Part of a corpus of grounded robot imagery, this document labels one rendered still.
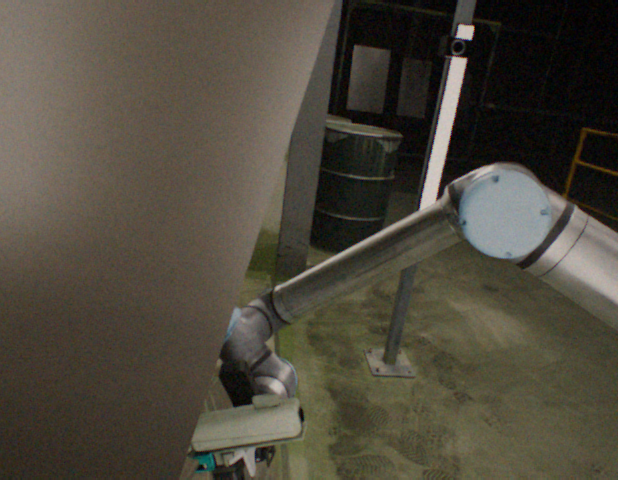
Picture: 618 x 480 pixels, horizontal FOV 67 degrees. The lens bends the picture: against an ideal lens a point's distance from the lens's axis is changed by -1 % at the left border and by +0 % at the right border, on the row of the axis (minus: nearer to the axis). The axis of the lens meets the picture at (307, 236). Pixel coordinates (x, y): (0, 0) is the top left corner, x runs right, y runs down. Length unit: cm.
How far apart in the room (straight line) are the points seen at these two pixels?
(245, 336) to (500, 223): 53
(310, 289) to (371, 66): 671
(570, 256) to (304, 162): 205
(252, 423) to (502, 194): 45
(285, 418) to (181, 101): 43
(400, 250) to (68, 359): 60
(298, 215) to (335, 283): 177
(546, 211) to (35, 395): 62
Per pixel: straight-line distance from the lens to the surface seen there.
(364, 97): 748
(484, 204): 69
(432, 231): 86
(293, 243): 275
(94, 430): 52
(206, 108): 38
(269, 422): 66
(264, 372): 94
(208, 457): 71
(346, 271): 93
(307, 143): 260
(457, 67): 186
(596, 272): 72
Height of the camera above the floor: 120
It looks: 19 degrees down
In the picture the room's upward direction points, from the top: 8 degrees clockwise
